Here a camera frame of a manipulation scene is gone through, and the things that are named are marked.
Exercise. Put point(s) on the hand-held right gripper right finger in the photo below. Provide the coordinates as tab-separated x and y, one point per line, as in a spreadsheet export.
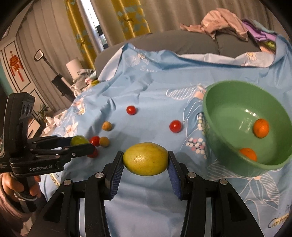
174	173

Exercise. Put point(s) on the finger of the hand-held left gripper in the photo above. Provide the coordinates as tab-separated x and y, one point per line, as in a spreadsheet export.
77	150
52	140

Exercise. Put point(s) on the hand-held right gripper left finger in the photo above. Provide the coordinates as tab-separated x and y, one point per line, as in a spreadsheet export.
116	168

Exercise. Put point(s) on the small green fruit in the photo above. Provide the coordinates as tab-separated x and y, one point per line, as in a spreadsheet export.
78	140

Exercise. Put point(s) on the red cherry tomato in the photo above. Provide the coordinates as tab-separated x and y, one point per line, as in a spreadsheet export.
175	126
95	140
93	155
131	110

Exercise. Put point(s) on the small yellow round fruit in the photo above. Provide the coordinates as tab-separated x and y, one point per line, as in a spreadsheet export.
106	126
104	141

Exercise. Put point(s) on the large yellow-green fruit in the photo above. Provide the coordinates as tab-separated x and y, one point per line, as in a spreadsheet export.
146	158

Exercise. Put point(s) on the green plastic bowl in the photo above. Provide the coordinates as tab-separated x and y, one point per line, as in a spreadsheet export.
230	118

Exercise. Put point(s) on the person's left forearm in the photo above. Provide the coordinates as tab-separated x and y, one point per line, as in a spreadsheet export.
9	209

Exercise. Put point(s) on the person's left hand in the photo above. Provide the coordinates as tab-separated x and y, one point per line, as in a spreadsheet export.
10	185

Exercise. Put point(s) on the green potted plant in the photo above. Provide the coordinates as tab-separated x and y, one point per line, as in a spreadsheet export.
42	112

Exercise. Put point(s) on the grey clothes heap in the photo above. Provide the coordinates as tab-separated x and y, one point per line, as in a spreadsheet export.
83	77

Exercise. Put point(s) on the orange tangerine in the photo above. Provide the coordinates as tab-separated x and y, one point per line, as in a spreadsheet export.
261	128
248	154

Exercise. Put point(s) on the blue floral bed sheet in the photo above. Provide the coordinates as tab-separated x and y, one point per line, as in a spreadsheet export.
148	91

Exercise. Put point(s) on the yellow patterned curtain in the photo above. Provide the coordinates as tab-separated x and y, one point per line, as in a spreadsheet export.
77	22

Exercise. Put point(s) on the grey sofa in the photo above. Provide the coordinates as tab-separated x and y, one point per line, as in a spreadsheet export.
182	43

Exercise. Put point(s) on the pink crumpled clothes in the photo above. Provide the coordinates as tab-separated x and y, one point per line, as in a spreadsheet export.
216	20

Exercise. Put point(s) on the purple cloth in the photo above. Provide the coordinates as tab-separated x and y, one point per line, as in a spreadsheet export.
257	34

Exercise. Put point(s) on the red knot wall ornament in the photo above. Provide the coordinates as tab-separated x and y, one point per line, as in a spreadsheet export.
14	62

